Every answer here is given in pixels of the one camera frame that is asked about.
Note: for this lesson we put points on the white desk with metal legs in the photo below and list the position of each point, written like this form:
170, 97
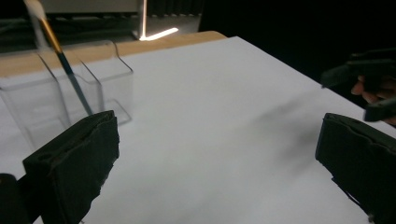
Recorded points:
93, 4

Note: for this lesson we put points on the clear acrylic holder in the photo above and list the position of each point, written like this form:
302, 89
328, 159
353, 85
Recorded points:
115, 87

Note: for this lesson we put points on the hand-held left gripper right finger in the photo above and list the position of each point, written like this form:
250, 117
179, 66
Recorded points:
364, 168

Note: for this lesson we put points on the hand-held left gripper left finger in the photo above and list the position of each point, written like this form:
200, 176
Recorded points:
74, 168

